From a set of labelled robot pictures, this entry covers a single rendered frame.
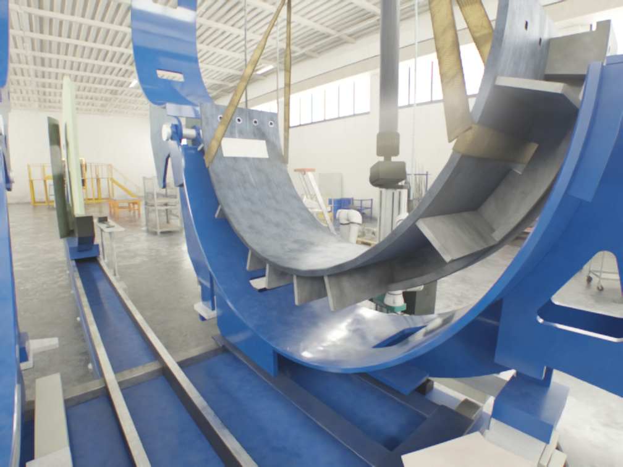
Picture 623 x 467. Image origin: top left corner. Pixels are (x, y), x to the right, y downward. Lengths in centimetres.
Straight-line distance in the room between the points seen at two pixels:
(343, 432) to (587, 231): 130
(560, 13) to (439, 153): 544
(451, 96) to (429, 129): 1235
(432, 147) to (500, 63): 1229
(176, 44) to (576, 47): 398
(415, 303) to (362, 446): 202
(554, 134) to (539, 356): 82
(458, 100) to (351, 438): 146
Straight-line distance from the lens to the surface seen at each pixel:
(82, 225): 472
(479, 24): 173
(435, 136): 1328
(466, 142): 99
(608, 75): 92
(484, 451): 149
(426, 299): 354
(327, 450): 180
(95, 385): 240
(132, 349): 276
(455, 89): 109
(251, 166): 254
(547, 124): 144
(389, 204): 333
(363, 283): 159
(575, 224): 131
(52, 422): 202
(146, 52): 431
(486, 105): 101
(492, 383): 197
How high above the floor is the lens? 185
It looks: 10 degrees down
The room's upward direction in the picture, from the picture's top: straight up
